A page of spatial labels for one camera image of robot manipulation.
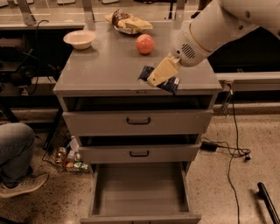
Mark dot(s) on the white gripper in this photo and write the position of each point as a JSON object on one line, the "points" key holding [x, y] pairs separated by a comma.
{"points": [[186, 48]]}

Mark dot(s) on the dark blue rxbar wrapper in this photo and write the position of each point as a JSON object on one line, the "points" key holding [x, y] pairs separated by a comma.
{"points": [[170, 85]]}

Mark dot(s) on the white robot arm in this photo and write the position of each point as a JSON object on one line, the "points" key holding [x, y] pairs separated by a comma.
{"points": [[220, 22]]}

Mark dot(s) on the grey drawer cabinet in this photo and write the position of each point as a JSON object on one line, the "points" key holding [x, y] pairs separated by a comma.
{"points": [[111, 67]]}

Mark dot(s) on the grey top drawer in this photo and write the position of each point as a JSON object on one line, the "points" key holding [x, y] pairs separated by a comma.
{"points": [[135, 116]]}

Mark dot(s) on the grey drawer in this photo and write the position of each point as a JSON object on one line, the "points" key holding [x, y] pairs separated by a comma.
{"points": [[138, 149], [140, 193], [135, 116]]}

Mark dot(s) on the grey middle drawer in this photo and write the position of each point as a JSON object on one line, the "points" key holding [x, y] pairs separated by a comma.
{"points": [[138, 149]]}

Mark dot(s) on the grey bottom drawer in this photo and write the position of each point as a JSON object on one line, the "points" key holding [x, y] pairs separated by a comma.
{"points": [[140, 193]]}

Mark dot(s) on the orange round fruit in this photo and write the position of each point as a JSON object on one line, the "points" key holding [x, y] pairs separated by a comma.
{"points": [[145, 44]]}

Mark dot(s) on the yellow brown chip bag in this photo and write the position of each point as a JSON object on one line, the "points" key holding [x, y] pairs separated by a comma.
{"points": [[127, 23]]}

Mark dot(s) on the black power adapter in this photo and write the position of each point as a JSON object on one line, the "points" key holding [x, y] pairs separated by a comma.
{"points": [[209, 146]]}

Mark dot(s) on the white bowl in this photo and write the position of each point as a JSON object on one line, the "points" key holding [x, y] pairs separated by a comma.
{"points": [[80, 40]]}

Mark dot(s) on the black metal bar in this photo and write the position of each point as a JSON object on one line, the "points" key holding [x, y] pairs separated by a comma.
{"points": [[264, 195]]}

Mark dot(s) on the person leg in jeans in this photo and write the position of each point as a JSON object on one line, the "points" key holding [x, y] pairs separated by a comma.
{"points": [[16, 150]]}

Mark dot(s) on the grey sneaker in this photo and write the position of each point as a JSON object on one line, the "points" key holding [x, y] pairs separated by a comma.
{"points": [[28, 185]]}

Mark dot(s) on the wire basket with groceries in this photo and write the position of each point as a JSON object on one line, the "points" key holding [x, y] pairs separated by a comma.
{"points": [[62, 156]]}

